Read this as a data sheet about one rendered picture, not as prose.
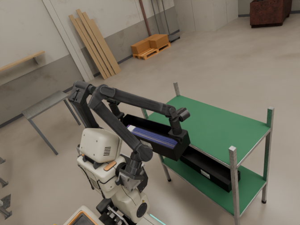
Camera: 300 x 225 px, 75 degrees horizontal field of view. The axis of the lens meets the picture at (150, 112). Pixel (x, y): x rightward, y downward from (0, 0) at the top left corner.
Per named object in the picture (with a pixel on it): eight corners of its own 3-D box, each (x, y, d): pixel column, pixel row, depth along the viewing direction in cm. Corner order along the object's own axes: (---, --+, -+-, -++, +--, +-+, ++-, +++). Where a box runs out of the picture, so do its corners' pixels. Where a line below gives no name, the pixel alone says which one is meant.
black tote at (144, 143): (118, 137, 159) (112, 127, 152) (131, 123, 168) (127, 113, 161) (177, 161, 122) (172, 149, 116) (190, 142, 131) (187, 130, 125)
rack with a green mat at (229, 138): (192, 156, 251) (175, 81, 191) (267, 201, 184) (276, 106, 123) (167, 180, 233) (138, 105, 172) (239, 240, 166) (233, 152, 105)
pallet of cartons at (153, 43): (157, 44, 690) (154, 33, 669) (171, 45, 636) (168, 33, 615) (132, 57, 647) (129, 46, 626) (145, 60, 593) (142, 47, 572)
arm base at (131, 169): (117, 170, 103) (133, 179, 96) (122, 155, 104) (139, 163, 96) (128, 171, 110) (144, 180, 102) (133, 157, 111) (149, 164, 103)
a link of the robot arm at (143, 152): (80, 101, 96) (81, 101, 86) (100, 83, 99) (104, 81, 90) (139, 160, 110) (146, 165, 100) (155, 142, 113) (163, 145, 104)
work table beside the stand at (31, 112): (90, 130, 366) (68, 94, 323) (56, 155, 334) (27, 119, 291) (80, 123, 398) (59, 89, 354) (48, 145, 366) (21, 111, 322)
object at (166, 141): (124, 133, 159) (122, 130, 157) (130, 127, 162) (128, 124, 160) (176, 152, 126) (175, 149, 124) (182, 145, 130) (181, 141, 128)
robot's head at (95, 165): (97, 178, 106) (91, 164, 102) (85, 170, 114) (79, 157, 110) (108, 170, 111) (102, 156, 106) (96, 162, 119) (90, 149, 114)
